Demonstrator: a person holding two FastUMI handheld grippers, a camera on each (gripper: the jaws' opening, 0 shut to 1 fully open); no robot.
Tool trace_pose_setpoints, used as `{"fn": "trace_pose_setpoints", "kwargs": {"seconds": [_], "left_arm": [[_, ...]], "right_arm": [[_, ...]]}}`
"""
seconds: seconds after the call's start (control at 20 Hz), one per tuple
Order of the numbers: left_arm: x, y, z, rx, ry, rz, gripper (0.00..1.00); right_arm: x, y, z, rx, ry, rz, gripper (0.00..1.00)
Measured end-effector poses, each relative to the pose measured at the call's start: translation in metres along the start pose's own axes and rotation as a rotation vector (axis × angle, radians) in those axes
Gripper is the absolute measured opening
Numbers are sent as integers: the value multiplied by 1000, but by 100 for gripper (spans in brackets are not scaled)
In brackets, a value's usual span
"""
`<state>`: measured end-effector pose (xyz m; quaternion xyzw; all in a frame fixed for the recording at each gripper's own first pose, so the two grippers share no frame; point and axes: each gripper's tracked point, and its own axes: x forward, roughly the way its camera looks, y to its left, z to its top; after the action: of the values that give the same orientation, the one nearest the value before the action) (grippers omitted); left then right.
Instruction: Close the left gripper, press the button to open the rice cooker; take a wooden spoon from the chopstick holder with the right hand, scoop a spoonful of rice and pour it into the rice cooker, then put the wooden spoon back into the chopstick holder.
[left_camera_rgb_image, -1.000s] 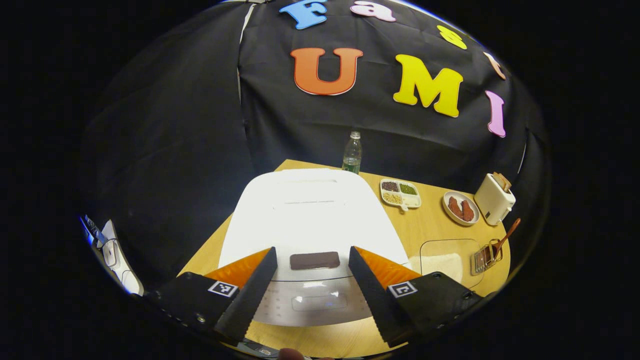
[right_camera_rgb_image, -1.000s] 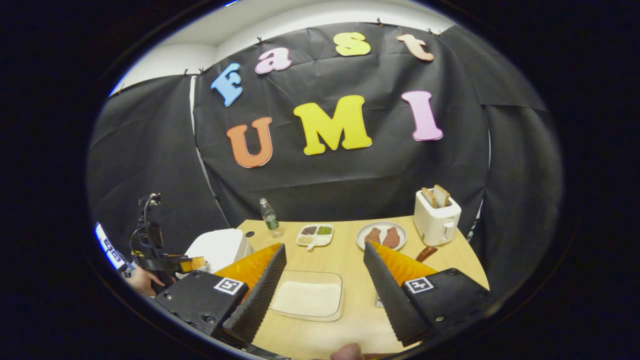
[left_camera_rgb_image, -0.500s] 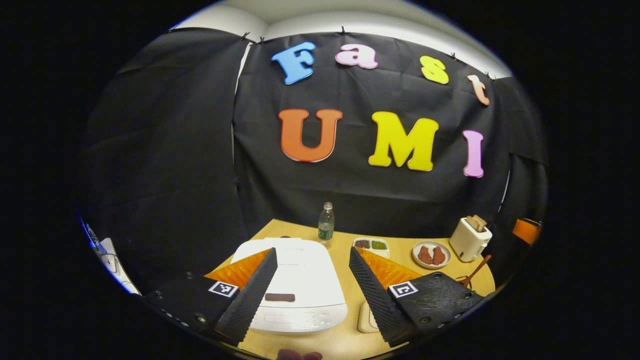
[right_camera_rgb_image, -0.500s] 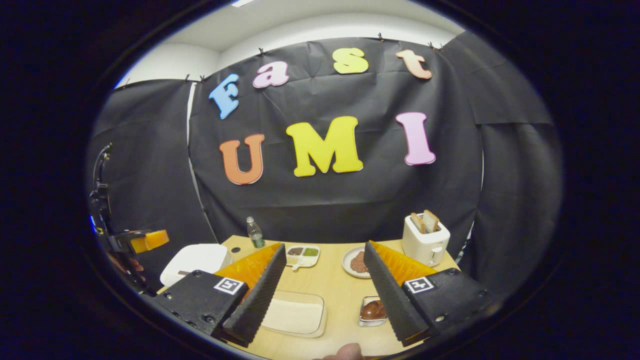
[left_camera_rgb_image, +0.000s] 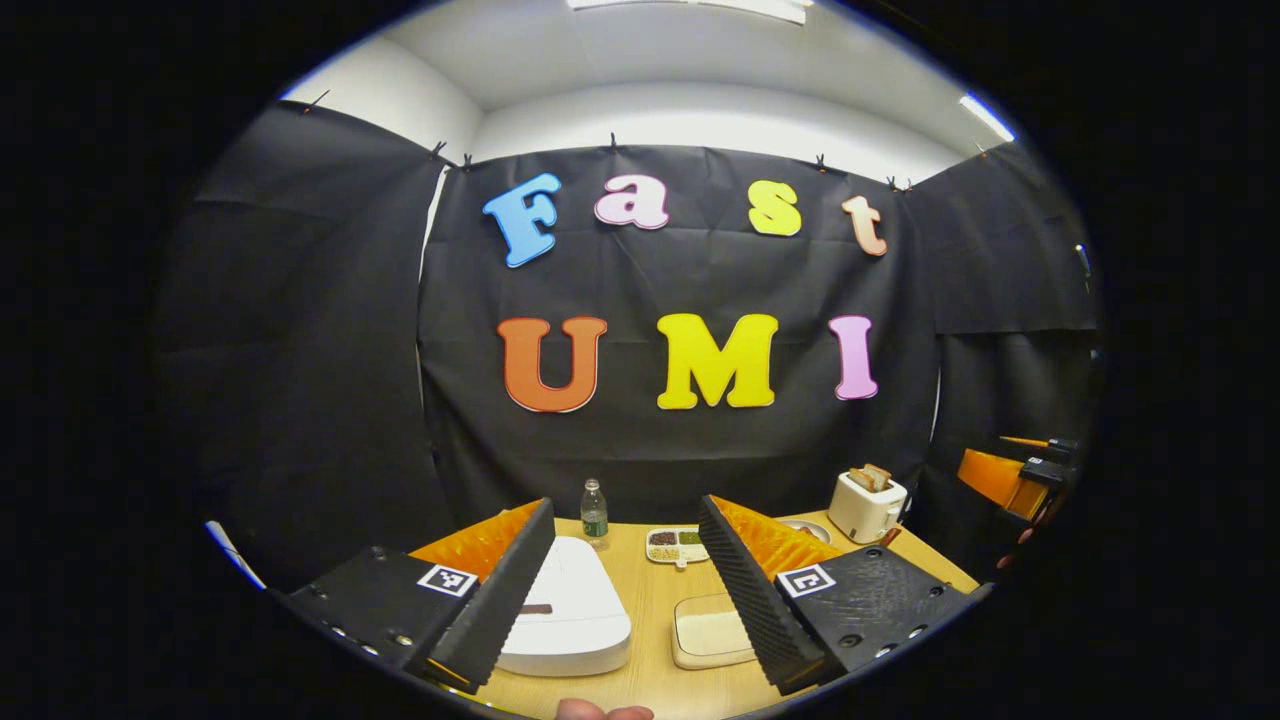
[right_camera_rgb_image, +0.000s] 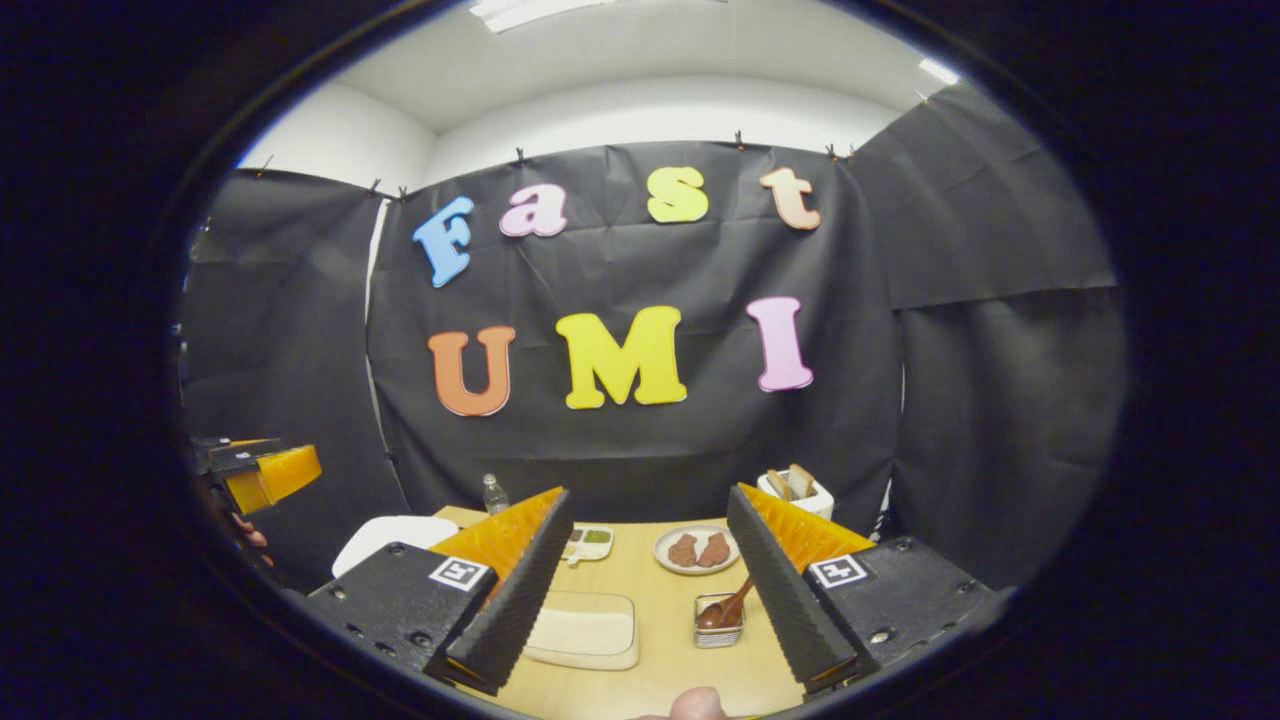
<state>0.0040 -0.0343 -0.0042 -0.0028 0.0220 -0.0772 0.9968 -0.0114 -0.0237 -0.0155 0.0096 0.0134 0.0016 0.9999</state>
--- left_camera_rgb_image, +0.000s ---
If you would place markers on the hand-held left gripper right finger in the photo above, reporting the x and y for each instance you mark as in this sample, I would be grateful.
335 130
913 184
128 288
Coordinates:
750 590

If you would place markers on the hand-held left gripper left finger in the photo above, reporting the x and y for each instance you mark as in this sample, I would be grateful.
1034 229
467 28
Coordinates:
495 590

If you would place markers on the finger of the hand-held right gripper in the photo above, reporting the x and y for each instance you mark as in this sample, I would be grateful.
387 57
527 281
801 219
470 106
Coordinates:
1055 446
995 478

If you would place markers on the white rice cooker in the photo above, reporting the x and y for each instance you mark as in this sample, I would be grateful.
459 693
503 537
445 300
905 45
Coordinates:
575 610

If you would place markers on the white round plate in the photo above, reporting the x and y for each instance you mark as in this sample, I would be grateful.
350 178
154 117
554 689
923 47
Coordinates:
805 527

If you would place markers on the white divided seasoning tray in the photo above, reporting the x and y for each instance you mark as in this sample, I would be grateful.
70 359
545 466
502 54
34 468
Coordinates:
675 547

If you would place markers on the toast slice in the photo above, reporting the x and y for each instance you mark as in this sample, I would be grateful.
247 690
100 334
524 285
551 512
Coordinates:
862 479
880 474

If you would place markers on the clear plastic water bottle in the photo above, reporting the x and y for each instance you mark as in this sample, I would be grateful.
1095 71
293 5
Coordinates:
594 515

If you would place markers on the white toaster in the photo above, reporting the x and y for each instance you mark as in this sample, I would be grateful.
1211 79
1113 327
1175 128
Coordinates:
865 510

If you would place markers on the black backdrop cloth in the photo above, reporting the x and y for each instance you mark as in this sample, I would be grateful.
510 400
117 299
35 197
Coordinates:
300 400

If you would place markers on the small ceiling light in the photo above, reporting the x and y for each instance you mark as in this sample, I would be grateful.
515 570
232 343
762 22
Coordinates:
987 117

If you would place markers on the long ceiling light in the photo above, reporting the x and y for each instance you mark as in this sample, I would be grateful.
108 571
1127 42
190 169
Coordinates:
700 6

